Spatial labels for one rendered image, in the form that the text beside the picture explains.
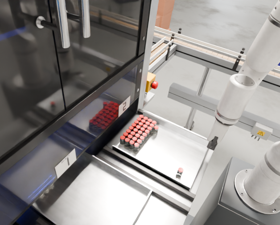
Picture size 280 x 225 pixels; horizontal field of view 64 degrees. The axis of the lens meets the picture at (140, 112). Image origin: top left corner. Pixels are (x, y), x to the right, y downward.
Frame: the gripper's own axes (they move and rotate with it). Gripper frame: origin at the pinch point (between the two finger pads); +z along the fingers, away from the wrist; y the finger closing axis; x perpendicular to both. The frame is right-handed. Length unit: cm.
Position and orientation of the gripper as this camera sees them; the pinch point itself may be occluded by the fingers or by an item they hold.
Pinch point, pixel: (212, 144)
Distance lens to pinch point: 96.9
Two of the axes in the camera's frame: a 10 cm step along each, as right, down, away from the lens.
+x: 8.6, 4.0, -3.0
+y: -4.9, 5.5, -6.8
